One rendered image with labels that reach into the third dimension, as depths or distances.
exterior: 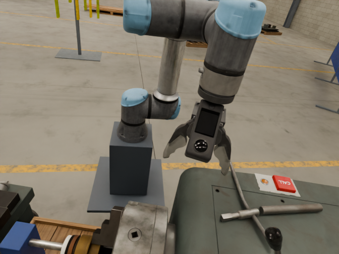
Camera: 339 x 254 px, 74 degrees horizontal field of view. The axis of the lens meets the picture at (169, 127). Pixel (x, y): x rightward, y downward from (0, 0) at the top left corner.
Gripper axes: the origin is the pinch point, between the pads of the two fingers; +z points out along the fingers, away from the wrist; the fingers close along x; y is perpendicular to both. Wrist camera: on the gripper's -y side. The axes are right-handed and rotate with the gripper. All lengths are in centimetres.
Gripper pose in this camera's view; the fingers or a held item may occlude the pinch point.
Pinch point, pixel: (193, 169)
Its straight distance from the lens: 54.3
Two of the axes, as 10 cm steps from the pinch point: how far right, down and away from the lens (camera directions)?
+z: -1.5, 8.0, 5.8
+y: 2.3, -5.4, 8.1
